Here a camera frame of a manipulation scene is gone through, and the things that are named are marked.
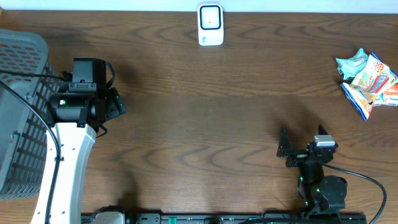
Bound small green tissue pack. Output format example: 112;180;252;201
374;93;384;106

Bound grey plastic mesh basket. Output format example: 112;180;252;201
1;29;61;200

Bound teal wet wipes pack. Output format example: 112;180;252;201
335;49;369;82

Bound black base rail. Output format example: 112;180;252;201
80;212;368;224

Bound white barcode scanner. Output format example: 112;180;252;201
197;3;224;46

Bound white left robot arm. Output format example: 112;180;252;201
31;58;126;223

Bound yellow snack bag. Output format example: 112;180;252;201
340;52;397;121

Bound orange tissue pack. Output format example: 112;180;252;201
382;83;398;106

